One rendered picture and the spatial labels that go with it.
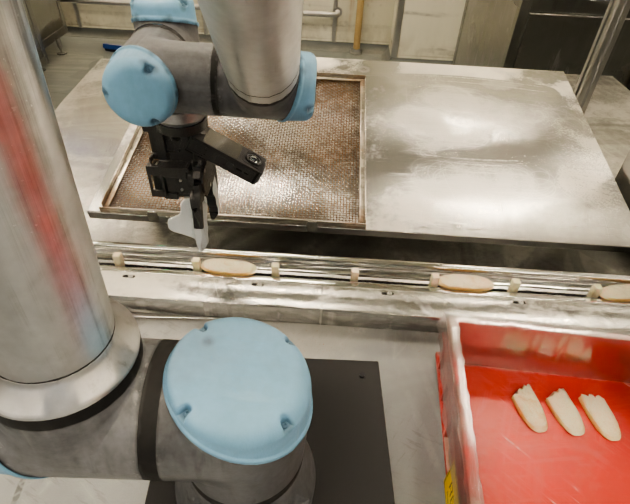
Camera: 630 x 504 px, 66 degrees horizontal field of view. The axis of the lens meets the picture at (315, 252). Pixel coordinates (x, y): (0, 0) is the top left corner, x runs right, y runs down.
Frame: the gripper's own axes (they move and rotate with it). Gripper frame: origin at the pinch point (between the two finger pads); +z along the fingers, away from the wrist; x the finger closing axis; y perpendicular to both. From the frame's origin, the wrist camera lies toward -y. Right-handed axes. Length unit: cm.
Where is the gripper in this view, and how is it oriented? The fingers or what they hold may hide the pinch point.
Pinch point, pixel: (211, 229)
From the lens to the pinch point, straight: 81.8
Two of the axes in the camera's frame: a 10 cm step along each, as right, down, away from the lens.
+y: -10.0, -0.7, 0.2
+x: -0.6, 6.6, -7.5
